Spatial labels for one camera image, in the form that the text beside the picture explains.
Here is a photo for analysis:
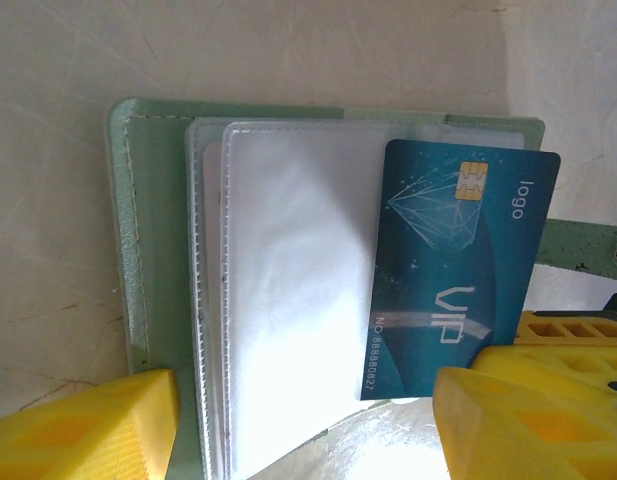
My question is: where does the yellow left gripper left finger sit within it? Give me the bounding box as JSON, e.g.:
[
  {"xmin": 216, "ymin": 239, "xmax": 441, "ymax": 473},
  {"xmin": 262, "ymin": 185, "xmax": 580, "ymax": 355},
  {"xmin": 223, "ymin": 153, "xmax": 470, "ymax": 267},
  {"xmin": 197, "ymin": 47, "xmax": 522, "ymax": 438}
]
[{"xmin": 0, "ymin": 368, "xmax": 181, "ymax": 480}]

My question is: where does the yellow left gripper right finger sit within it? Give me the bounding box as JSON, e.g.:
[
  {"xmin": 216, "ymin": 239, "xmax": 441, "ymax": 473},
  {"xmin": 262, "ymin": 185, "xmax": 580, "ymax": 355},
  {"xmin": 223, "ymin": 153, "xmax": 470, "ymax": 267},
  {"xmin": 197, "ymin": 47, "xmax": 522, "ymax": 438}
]
[{"xmin": 432, "ymin": 367, "xmax": 617, "ymax": 480}]

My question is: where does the blue VIP card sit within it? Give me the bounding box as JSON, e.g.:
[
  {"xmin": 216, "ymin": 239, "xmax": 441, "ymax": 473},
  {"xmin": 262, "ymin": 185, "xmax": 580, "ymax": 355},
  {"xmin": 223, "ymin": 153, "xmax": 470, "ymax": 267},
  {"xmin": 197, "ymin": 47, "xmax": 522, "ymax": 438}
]
[{"xmin": 358, "ymin": 138, "xmax": 562, "ymax": 402}]

